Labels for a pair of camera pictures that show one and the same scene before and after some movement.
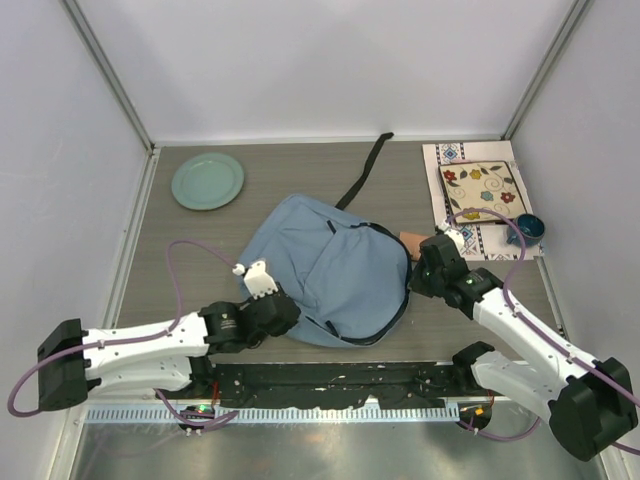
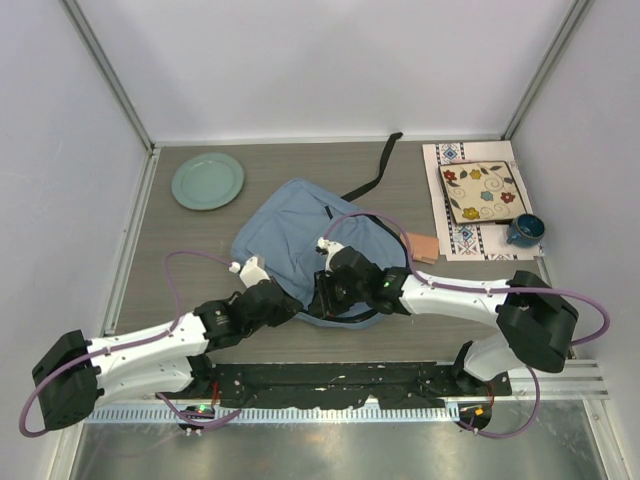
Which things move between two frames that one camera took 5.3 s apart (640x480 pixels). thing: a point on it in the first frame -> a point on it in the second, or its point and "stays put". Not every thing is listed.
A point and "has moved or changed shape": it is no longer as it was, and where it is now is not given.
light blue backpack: [349, 281] has moved or changed shape
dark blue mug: [532, 229] stays put
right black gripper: [415, 284] -> [323, 304]
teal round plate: [207, 181] stays put
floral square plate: [486, 185] stays put
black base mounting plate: [279, 384] stays put
